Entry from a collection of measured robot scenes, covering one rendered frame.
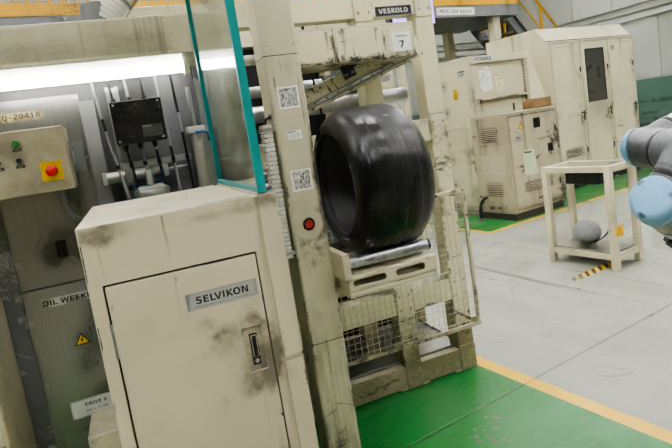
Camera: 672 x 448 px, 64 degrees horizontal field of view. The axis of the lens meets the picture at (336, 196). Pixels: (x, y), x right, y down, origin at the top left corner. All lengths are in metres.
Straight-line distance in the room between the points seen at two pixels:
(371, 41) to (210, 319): 1.49
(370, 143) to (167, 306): 0.95
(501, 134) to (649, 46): 8.03
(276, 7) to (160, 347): 1.21
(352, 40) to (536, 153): 4.75
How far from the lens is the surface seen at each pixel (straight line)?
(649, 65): 14.13
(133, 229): 1.13
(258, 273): 1.19
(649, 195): 1.22
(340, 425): 2.18
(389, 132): 1.87
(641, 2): 14.19
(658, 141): 1.29
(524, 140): 6.65
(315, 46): 2.23
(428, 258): 2.03
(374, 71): 2.46
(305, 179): 1.90
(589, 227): 4.76
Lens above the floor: 1.38
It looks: 7 degrees down
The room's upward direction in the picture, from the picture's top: 9 degrees counter-clockwise
